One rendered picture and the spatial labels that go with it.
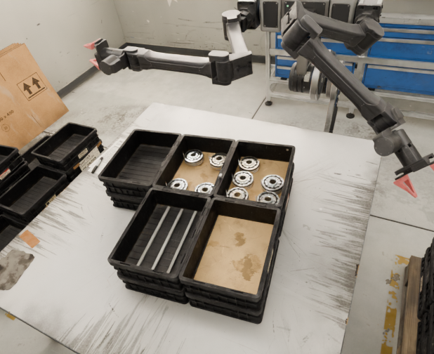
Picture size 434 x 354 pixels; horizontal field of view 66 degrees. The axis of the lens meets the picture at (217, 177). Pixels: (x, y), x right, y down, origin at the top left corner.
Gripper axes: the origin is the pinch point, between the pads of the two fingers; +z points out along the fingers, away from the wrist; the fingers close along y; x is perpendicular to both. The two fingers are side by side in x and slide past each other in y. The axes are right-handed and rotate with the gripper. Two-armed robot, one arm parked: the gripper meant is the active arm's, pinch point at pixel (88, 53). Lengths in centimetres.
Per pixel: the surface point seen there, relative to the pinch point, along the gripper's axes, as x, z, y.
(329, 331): -41, -117, 76
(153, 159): 7, -10, 62
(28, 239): -55, 30, 76
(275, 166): 22, -74, 62
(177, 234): -32, -48, 63
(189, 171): 5, -34, 62
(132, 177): -9, -7, 62
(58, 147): 24, 101, 96
